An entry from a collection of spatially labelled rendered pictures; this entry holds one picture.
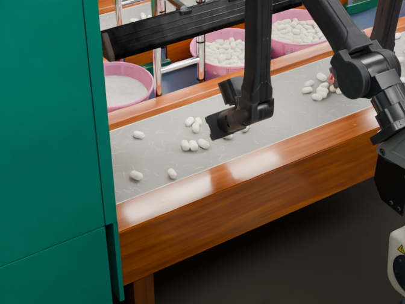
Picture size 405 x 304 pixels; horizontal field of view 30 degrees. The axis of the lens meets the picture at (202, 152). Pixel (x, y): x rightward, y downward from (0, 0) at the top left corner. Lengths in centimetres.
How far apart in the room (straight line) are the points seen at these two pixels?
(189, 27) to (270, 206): 53
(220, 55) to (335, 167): 63
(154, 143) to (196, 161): 14
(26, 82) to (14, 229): 34
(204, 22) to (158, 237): 58
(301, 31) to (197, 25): 77
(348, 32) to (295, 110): 80
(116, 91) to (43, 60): 96
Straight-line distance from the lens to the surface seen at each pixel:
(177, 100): 227
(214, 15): 204
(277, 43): 260
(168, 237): 192
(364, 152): 222
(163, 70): 226
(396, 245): 181
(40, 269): 172
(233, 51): 259
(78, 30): 144
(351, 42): 150
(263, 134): 217
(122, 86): 240
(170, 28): 198
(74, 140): 155
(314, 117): 226
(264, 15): 172
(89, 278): 181
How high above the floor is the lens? 199
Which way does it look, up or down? 37 degrees down
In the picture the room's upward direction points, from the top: straight up
